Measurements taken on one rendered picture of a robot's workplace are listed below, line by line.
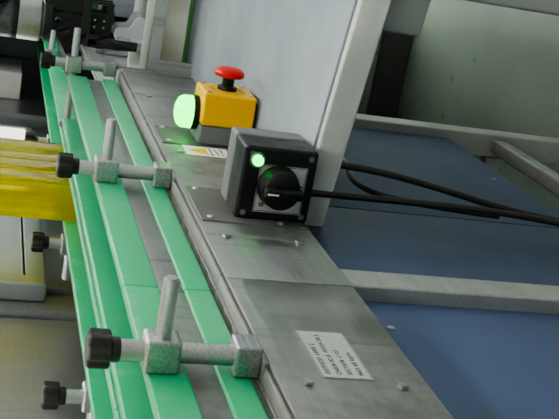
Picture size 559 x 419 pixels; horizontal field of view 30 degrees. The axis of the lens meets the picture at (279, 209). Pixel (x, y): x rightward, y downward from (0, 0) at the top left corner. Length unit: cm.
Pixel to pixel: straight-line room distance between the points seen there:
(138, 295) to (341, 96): 33
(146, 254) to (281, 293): 16
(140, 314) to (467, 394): 27
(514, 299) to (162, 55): 96
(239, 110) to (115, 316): 41
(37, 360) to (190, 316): 57
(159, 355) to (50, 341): 73
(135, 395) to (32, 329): 63
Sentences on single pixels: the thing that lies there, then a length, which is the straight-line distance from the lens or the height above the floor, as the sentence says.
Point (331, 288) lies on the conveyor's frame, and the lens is 95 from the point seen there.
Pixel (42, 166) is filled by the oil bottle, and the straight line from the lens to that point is 162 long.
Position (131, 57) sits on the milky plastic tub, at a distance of 199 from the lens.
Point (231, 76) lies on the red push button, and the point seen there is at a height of 79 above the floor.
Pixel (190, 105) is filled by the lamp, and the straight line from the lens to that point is 136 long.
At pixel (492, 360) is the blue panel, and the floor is 65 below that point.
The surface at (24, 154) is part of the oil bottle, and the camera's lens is 168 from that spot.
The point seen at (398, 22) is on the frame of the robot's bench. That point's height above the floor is 68.
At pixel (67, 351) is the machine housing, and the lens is 147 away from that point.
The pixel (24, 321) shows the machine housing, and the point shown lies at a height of 101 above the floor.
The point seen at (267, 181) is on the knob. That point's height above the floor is 81.
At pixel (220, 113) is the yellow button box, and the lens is 135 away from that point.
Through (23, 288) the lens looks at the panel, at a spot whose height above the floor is 101.
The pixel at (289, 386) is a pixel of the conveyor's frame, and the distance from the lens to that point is 76.
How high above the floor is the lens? 110
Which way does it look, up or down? 17 degrees down
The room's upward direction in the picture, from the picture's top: 85 degrees counter-clockwise
